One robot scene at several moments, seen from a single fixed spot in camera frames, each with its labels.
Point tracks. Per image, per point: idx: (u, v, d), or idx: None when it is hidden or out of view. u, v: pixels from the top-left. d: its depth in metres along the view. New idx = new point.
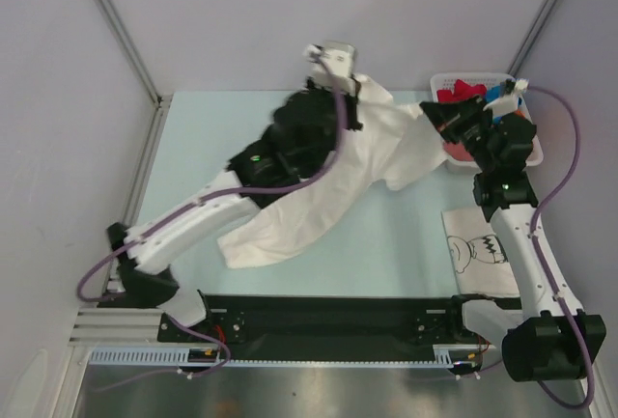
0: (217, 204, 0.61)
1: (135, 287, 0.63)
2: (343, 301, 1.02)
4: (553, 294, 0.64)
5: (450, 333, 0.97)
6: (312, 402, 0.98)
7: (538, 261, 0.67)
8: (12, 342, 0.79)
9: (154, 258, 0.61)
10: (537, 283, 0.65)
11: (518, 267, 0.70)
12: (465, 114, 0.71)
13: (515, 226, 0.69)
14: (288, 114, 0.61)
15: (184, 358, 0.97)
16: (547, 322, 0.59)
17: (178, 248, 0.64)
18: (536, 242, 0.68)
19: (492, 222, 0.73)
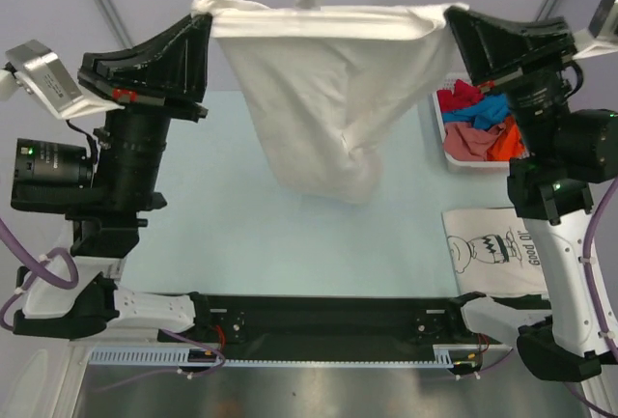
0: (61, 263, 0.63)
1: (43, 332, 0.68)
2: (336, 302, 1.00)
4: (599, 330, 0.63)
5: (450, 334, 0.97)
6: (312, 401, 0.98)
7: (586, 290, 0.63)
8: (11, 343, 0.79)
9: (35, 307, 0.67)
10: (584, 318, 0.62)
11: (557, 289, 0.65)
12: (530, 76, 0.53)
13: (566, 248, 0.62)
14: (42, 162, 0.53)
15: (184, 358, 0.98)
16: (592, 363, 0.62)
17: (59, 296, 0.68)
18: (588, 271, 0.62)
19: (532, 226, 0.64)
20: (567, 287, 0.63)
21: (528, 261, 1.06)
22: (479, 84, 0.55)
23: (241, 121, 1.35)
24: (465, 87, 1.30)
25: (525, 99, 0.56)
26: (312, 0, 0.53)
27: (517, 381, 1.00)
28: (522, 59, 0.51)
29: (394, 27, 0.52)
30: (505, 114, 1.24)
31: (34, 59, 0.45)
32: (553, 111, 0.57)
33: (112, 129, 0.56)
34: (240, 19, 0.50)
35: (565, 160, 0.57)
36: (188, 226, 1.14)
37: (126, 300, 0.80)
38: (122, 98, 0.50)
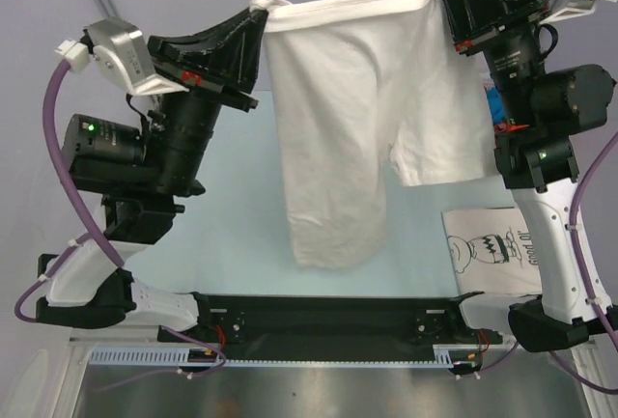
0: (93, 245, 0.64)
1: (66, 320, 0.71)
2: (339, 301, 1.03)
4: (586, 297, 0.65)
5: (450, 333, 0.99)
6: (312, 401, 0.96)
7: (573, 258, 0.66)
8: (12, 343, 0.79)
9: (60, 293, 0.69)
10: (572, 284, 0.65)
11: (544, 257, 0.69)
12: (499, 37, 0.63)
13: (552, 216, 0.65)
14: (100, 138, 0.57)
15: (184, 358, 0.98)
16: (579, 328, 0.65)
17: (83, 285, 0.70)
18: (575, 238, 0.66)
19: (519, 195, 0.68)
20: (555, 256, 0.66)
21: (529, 261, 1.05)
22: (460, 43, 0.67)
23: (242, 122, 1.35)
24: None
25: (503, 61, 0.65)
26: None
27: (517, 382, 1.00)
28: (497, 21, 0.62)
29: (397, 1, 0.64)
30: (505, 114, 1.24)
31: (122, 35, 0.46)
32: (532, 69, 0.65)
33: (166, 111, 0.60)
34: (293, 15, 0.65)
35: (545, 122, 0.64)
36: (188, 226, 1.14)
37: (141, 293, 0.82)
38: (188, 83, 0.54)
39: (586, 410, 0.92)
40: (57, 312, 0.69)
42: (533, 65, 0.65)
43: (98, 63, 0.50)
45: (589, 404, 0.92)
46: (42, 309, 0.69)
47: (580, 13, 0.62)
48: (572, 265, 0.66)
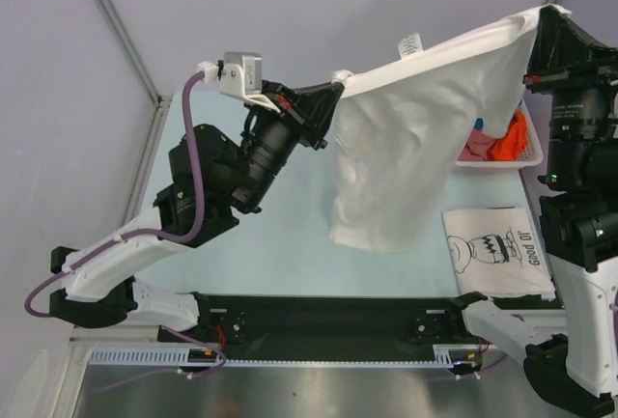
0: (135, 243, 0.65)
1: (72, 316, 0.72)
2: (341, 301, 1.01)
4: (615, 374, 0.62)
5: (450, 333, 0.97)
6: (313, 401, 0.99)
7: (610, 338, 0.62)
8: (11, 344, 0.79)
9: (82, 288, 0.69)
10: (605, 361, 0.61)
11: (576, 326, 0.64)
12: (571, 79, 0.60)
13: (597, 297, 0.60)
14: (230, 148, 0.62)
15: (184, 358, 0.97)
16: (604, 402, 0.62)
17: (108, 280, 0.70)
18: (614, 320, 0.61)
19: (565, 265, 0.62)
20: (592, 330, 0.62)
21: (529, 261, 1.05)
22: (528, 76, 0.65)
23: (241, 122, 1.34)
24: None
25: (566, 107, 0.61)
26: (412, 47, 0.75)
27: (517, 381, 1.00)
28: (572, 66, 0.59)
29: (482, 40, 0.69)
30: None
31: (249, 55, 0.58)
32: (598, 131, 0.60)
33: (256, 131, 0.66)
34: (363, 82, 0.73)
35: (601, 190, 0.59)
36: None
37: (143, 292, 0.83)
38: (279, 104, 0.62)
39: None
40: (68, 307, 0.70)
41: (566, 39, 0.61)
42: (600, 124, 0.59)
43: (223, 78, 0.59)
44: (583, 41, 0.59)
45: None
46: (56, 301, 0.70)
47: None
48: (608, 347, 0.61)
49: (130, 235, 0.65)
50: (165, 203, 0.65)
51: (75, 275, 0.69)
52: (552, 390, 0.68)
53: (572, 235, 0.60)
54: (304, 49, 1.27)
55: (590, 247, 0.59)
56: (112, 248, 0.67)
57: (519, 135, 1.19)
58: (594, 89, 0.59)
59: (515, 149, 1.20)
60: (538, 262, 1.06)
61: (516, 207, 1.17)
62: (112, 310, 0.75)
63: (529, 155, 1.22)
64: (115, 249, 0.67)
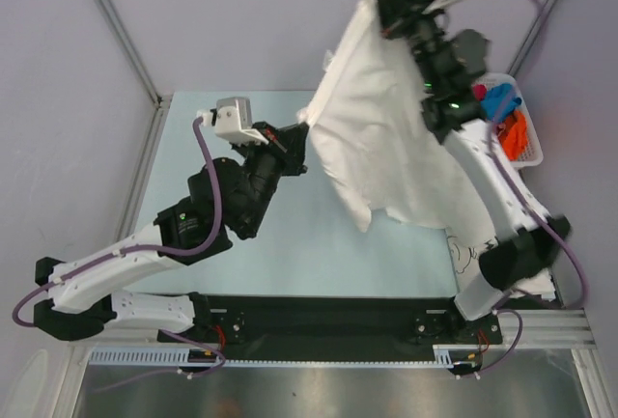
0: (133, 258, 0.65)
1: (54, 326, 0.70)
2: (331, 301, 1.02)
4: (522, 209, 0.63)
5: (450, 334, 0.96)
6: (312, 401, 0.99)
7: (503, 179, 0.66)
8: (11, 343, 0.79)
9: (70, 300, 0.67)
10: (505, 199, 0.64)
11: (479, 188, 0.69)
12: (404, 20, 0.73)
13: (473, 147, 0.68)
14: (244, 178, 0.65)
15: (184, 358, 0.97)
16: (528, 238, 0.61)
17: (99, 292, 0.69)
18: (496, 161, 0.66)
19: (445, 142, 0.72)
20: (487, 180, 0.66)
21: None
22: (383, 31, 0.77)
23: None
24: None
25: (412, 40, 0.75)
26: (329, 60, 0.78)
27: (517, 380, 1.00)
28: (401, 13, 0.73)
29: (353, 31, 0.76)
30: (506, 114, 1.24)
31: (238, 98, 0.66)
32: (435, 38, 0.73)
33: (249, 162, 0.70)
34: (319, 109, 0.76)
35: (448, 80, 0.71)
36: None
37: (124, 301, 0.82)
38: (267, 137, 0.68)
39: (586, 411, 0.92)
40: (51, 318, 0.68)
41: None
42: (435, 37, 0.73)
43: (220, 122, 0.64)
44: None
45: (589, 405, 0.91)
46: (42, 314, 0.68)
47: None
48: (504, 186, 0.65)
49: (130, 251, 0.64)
50: (166, 221, 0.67)
51: (65, 288, 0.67)
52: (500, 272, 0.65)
53: (442, 121, 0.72)
54: (303, 49, 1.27)
55: (450, 122, 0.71)
56: (107, 262, 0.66)
57: (519, 135, 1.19)
58: (421, 18, 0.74)
59: (516, 149, 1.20)
60: None
61: None
62: (92, 320, 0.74)
63: (529, 155, 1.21)
64: (111, 262, 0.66)
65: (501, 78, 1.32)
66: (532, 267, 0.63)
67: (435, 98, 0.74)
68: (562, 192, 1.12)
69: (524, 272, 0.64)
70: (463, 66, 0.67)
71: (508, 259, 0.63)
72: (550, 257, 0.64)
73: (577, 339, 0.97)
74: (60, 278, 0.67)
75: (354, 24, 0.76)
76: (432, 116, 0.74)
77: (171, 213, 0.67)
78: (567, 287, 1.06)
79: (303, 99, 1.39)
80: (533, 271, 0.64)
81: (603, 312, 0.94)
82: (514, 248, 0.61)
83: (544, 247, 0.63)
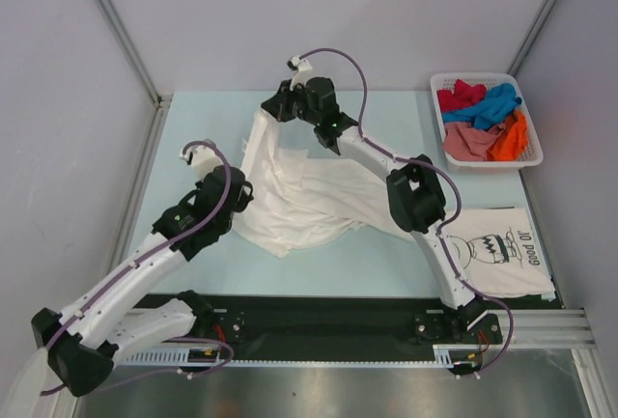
0: (152, 262, 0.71)
1: (72, 371, 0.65)
2: (332, 301, 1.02)
4: (392, 159, 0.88)
5: (450, 335, 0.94)
6: (313, 401, 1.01)
7: (377, 150, 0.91)
8: (11, 343, 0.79)
9: (98, 326, 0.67)
10: (381, 161, 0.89)
11: (368, 163, 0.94)
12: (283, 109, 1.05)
13: (352, 141, 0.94)
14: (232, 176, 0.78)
15: (184, 358, 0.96)
16: (401, 175, 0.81)
17: (120, 314, 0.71)
18: (369, 141, 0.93)
19: (342, 150, 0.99)
20: (372, 156, 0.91)
21: (529, 261, 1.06)
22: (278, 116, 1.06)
23: (243, 122, 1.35)
24: (464, 87, 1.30)
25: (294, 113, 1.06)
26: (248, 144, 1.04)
27: (517, 378, 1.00)
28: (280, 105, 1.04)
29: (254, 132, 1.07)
30: (505, 114, 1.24)
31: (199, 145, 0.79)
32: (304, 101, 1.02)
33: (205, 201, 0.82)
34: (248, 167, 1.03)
35: (323, 115, 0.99)
36: None
37: (118, 332, 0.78)
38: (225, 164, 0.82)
39: (586, 410, 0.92)
40: (72, 356, 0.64)
41: (273, 99, 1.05)
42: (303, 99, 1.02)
43: (197, 156, 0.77)
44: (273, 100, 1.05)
45: (589, 404, 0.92)
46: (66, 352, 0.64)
47: (296, 60, 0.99)
48: (376, 153, 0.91)
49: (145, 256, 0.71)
50: (163, 227, 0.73)
51: (89, 317, 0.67)
52: (402, 214, 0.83)
53: (331, 138, 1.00)
54: (303, 48, 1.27)
55: (334, 135, 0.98)
56: (125, 276, 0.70)
57: (519, 135, 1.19)
58: (292, 97, 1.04)
59: (516, 148, 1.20)
60: (538, 262, 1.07)
61: (516, 207, 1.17)
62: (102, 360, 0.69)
63: (529, 155, 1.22)
64: (129, 274, 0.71)
65: (501, 78, 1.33)
66: (426, 202, 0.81)
67: (321, 126, 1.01)
68: (562, 192, 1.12)
69: (425, 209, 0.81)
70: (317, 95, 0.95)
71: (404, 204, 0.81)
72: (434, 186, 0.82)
73: (577, 339, 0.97)
74: (76, 310, 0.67)
75: (257, 128, 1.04)
76: (325, 142, 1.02)
77: (165, 217, 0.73)
78: (568, 286, 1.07)
79: None
80: (434, 206, 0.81)
81: (603, 312, 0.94)
82: (397, 187, 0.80)
83: (426, 184, 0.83)
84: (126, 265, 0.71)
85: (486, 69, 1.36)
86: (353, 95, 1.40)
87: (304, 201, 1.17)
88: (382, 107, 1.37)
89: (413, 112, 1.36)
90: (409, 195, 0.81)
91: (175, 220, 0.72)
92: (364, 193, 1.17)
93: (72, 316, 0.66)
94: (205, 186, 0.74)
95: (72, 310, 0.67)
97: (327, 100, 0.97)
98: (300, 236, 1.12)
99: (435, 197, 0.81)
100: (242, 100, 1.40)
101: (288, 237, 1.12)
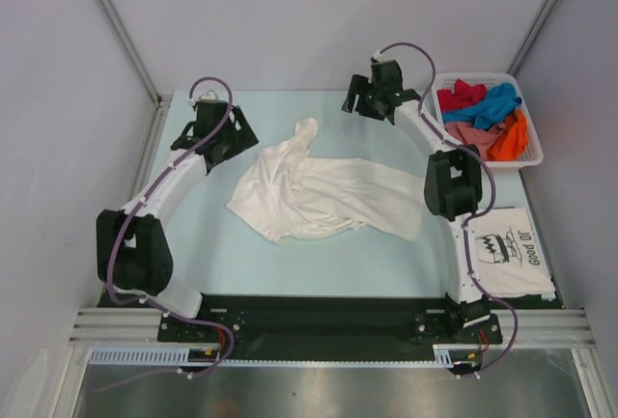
0: (186, 164, 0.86)
1: (145, 252, 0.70)
2: (331, 301, 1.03)
4: (440, 141, 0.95)
5: (450, 334, 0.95)
6: (312, 401, 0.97)
7: (430, 129, 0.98)
8: (12, 343, 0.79)
9: (160, 210, 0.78)
10: (430, 137, 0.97)
11: (419, 140, 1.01)
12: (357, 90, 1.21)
13: (408, 114, 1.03)
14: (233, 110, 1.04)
15: (184, 358, 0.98)
16: (443, 158, 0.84)
17: (171, 205, 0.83)
18: (425, 118, 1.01)
19: (397, 119, 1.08)
20: (423, 134, 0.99)
21: (529, 261, 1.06)
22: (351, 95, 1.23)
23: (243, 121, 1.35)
24: (465, 87, 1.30)
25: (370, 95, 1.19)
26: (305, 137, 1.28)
27: (517, 378, 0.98)
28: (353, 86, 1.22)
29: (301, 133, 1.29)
30: (505, 114, 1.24)
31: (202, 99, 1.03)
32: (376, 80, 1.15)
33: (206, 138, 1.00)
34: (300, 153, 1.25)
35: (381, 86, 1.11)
36: (191, 226, 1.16)
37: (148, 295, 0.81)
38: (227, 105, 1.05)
39: (586, 411, 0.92)
40: (147, 239, 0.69)
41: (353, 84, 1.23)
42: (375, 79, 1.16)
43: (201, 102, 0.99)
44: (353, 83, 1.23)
45: (588, 404, 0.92)
46: (141, 237, 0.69)
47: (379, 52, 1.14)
48: (429, 130, 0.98)
49: (180, 159, 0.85)
50: (182, 143, 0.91)
51: (150, 203, 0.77)
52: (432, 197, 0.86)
53: (391, 103, 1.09)
54: (303, 48, 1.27)
55: (394, 103, 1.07)
56: (168, 176, 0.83)
57: (520, 135, 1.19)
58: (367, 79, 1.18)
59: (516, 148, 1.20)
60: (538, 262, 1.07)
61: (516, 207, 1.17)
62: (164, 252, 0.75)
63: (529, 154, 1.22)
64: (171, 175, 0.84)
65: (502, 78, 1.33)
66: (461, 191, 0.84)
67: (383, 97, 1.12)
68: (562, 192, 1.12)
69: (458, 199, 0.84)
70: (379, 67, 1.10)
71: (437, 186, 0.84)
72: (474, 179, 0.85)
73: (576, 339, 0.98)
74: (140, 199, 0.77)
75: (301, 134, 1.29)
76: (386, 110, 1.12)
77: (181, 139, 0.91)
78: (568, 286, 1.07)
79: (305, 98, 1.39)
80: (466, 197, 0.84)
81: (603, 312, 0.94)
82: (436, 168, 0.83)
83: (465, 175, 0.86)
84: (166, 168, 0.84)
85: (486, 69, 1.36)
86: None
87: (302, 196, 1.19)
88: None
89: None
90: (448, 180, 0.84)
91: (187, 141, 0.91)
92: (366, 194, 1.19)
93: (137, 206, 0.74)
94: (200, 115, 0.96)
95: (135, 201, 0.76)
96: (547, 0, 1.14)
97: (387, 71, 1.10)
98: (299, 231, 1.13)
99: (471, 190, 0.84)
100: (241, 100, 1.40)
101: (281, 233, 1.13)
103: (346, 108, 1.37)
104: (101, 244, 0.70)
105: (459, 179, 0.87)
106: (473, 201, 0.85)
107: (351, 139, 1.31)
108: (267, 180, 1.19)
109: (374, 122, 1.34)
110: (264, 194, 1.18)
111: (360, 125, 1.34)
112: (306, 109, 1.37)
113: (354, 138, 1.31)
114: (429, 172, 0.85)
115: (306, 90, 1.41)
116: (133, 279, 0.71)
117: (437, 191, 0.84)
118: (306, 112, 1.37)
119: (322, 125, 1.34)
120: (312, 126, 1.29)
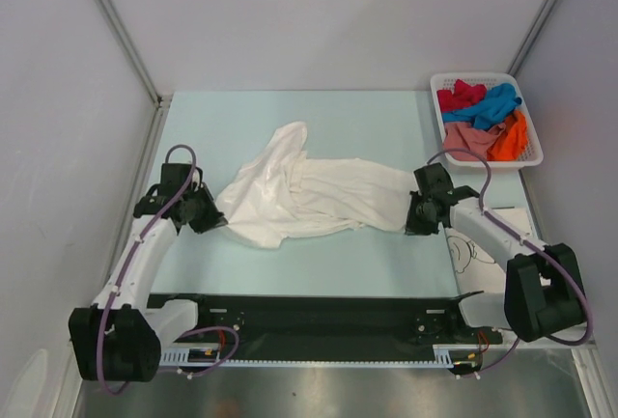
0: (154, 232, 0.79)
1: (129, 346, 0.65)
2: (332, 302, 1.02)
4: (519, 241, 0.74)
5: (450, 333, 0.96)
6: (312, 401, 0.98)
7: (503, 231, 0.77)
8: (12, 343, 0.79)
9: (136, 295, 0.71)
10: (505, 241, 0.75)
11: (491, 245, 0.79)
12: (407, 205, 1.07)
13: (468, 212, 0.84)
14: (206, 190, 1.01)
15: (184, 358, 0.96)
16: (528, 264, 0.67)
17: (147, 284, 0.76)
18: (490, 214, 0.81)
19: (454, 222, 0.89)
20: (494, 236, 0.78)
21: None
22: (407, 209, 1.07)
23: (242, 121, 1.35)
24: (464, 87, 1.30)
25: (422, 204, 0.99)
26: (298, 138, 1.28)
27: (517, 378, 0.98)
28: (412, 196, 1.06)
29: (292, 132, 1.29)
30: (505, 114, 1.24)
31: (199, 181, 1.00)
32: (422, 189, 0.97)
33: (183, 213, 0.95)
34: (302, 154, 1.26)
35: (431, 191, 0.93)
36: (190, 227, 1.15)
37: None
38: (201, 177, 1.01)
39: (586, 411, 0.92)
40: (126, 333, 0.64)
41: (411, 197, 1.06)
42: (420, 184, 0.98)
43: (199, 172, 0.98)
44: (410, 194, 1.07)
45: (589, 404, 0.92)
46: (121, 331, 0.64)
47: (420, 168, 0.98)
48: (500, 231, 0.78)
49: (147, 229, 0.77)
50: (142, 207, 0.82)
51: (125, 290, 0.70)
52: (516, 310, 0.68)
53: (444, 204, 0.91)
54: (302, 48, 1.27)
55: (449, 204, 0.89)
56: (137, 252, 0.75)
57: (519, 134, 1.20)
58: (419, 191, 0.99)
59: (516, 149, 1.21)
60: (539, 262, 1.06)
61: (516, 207, 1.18)
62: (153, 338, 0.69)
63: (530, 155, 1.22)
64: (139, 250, 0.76)
65: (501, 78, 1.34)
66: (557, 308, 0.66)
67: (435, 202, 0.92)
68: (562, 193, 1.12)
69: (553, 317, 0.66)
70: (423, 172, 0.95)
71: (526, 300, 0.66)
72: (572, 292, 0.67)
73: (577, 339, 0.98)
74: (113, 289, 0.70)
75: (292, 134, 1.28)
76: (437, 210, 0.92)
77: (143, 201, 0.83)
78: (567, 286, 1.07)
79: (304, 98, 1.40)
80: (560, 315, 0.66)
81: (603, 313, 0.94)
82: (522, 278, 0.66)
83: (559, 286, 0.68)
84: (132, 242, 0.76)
85: (486, 69, 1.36)
86: (352, 95, 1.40)
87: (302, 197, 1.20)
88: (380, 107, 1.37)
89: (413, 112, 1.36)
90: (538, 292, 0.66)
91: (149, 203, 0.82)
92: (366, 194, 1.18)
93: (112, 296, 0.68)
94: (164, 176, 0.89)
95: (108, 292, 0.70)
96: None
97: (435, 176, 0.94)
98: (294, 229, 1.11)
99: (572, 305, 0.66)
100: (241, 100, 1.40)
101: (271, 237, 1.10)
103: (344, 108, 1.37)
104: (81, 344, 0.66)
105: (550, 290, 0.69)
106: (573, 319, 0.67)
107: (351, 138, 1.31)
108: (263, 181, 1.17)
109: (374, 122, 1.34)
110: (258, 193, 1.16)
111: (359, 124, 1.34)
112: (305, 111, 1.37)
113: (354, 138, 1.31)
114: (511, 281, 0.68)
115: (305, 90, 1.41)
116: (121, 373, 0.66)
117: (525, 307, 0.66)
118: (304, 113, 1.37)
119: (321, 125, 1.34)
120: (300, 130, 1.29)
